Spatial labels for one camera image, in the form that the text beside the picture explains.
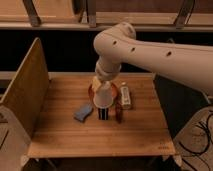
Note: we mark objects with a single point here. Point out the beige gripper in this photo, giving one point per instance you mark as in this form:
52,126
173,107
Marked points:
105,70

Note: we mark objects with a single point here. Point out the white ceramic cup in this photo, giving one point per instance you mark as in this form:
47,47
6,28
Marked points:
103,96

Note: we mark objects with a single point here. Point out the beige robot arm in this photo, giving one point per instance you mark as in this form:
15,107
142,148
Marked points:
190,65

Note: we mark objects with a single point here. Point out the striped black white eraser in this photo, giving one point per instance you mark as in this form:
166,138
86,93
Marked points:
103,113

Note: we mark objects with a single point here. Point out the red bowl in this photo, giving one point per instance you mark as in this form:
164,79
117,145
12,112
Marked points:
114,92

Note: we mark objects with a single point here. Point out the dark red utensil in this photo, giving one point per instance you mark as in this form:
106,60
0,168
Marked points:
118,112

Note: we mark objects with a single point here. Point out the white tube bottle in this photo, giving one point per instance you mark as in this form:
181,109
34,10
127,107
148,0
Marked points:
125,96

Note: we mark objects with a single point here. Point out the blue cloth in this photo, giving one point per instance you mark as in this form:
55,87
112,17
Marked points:
83,112

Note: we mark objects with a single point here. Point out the left wooden side panel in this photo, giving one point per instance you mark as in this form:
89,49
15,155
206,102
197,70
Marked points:
23,99

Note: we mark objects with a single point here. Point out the right dark side panel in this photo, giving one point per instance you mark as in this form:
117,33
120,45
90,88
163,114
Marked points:
179,103

